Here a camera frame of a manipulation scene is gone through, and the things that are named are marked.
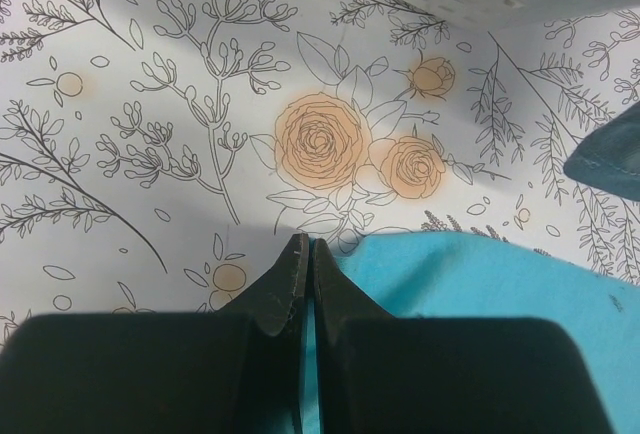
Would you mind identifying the teal t shirt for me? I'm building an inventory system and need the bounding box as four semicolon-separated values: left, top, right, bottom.
299;231;640;434

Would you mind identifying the grey-blue t shirt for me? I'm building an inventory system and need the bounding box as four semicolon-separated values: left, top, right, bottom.
563;103;640;202

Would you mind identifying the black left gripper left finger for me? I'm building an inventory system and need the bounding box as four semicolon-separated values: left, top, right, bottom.
1;234;309;433

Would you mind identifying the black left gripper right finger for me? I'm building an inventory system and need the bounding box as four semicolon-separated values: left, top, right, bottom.
310;237;640;434

